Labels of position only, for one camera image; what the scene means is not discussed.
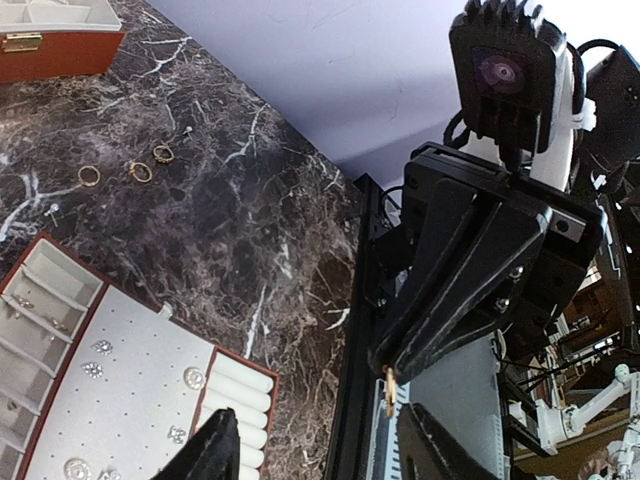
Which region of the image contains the beige jewelry tray insert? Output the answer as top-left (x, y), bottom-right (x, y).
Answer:
top-left (1, 234), bottom-right (279, 479)

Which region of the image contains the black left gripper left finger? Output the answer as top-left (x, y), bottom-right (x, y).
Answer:
top-left (158, 408), bottom-right (241, 480)

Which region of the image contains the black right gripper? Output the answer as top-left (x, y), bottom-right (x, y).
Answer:
top-left (368, 142), bottom-right (604, 385)

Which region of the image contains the red wooden jewelry box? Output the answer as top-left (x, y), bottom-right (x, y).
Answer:
top-left (1, 1), bottom-right (125, 84)

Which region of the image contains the gold ring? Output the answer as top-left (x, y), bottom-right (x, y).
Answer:
top-left (383, 365), bottom-right (397, 418)

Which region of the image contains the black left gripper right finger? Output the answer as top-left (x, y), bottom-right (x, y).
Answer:
top-left (397, 403), bottom-right (496, 480)

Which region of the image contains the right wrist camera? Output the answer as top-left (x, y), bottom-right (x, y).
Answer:
top-left (449, 1), bottom-right (566, 171)

